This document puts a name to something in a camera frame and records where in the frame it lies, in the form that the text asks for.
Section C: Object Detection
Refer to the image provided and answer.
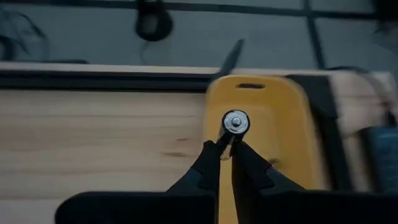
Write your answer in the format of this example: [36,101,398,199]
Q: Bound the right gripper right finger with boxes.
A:
[231,140,305,224]

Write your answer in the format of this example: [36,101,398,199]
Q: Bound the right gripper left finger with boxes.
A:
[167,133,233,194]

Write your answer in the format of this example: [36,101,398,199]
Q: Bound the yellow plastic bin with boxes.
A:
[203,74,330,224]

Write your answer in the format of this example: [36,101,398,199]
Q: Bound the slim silver black battery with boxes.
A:
[218,108,251,161]

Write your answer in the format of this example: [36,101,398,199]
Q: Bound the black pole with round end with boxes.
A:
[135,0,174,42]

